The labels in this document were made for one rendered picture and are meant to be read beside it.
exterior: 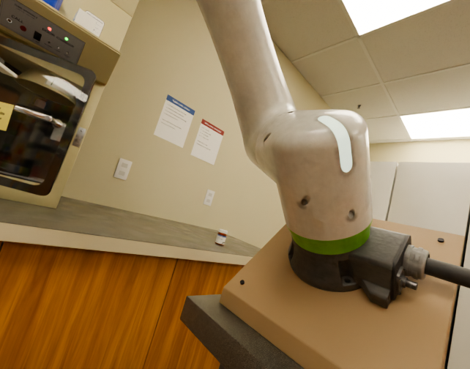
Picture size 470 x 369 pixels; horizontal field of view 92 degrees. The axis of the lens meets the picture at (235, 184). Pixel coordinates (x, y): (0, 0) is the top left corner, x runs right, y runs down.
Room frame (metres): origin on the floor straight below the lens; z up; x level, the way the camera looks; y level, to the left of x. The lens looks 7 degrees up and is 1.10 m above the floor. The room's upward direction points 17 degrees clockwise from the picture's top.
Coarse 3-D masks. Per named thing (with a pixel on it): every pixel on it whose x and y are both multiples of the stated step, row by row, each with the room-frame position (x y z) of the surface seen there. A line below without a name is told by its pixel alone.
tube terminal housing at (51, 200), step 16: (64, 0) 0.68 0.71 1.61; (80, 0) 0.70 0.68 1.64; (96, 0) 0.73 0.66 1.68; (112, 16) 0.77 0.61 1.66; (128, 16) 0.79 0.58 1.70; (0, 32) 0.62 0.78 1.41; (112, 32) 0.78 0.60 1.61; (96, 96) 0.79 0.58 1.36; (64, 160) 0.79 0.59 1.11; (64, 176) 0.80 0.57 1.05; (0, 192) 0.71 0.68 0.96; (16, 192) 0.73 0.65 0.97
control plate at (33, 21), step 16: (0, 16) 0.58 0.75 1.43; (16, 16) 0.59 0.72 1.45; (32, 16) 0.60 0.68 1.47; (16, 32) 0.62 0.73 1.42; (32, 32) 0.62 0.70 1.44; (48, 32) 0.63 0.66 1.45; (64, 32) 0.64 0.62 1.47; (48, 48) 0.66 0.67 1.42; (64, 48) 0.67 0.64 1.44; (80, 48) 0.68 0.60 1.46
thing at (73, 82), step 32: (32, 64) 0.62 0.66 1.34; (64, 64) 0.64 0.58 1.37; (0, 96) 0.61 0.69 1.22; (32, 96) 0.63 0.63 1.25; (64, 96) 0.64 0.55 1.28; (32, 128) 0.64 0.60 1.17; (64, 128) 0.65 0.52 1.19; (0, 160) 0.63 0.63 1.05; (32, 160) 0.64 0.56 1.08; (32, 192) 0.65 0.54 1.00
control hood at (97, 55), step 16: (0, 0) 0.56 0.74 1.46; (16, 0) 0.56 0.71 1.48; (32, 0) 0.57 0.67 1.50; (48, 16) 0.60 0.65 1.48; (64, 16) 0.61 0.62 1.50; (80, 32) 0.65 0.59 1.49; (96, 48) 0.69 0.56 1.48; (112, 48) 0.70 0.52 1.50; (80, 64) 0.72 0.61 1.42; (96, 64) 0.73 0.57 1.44; (112, 64) 0.73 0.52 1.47; (96, 80) 0.77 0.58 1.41
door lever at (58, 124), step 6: (18, 108) 0.58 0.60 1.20; (24, 108) 0.59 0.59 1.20; (30, 114) 0.59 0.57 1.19; (36, 114) 0.59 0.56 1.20; (42, 114) 0.59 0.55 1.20; (48, 120) 0.60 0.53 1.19; (54, 120) 0.62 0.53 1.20; (60, 120) 0.64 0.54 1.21; (54, 126) 0.64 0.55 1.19; (60, 126) 0.65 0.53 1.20
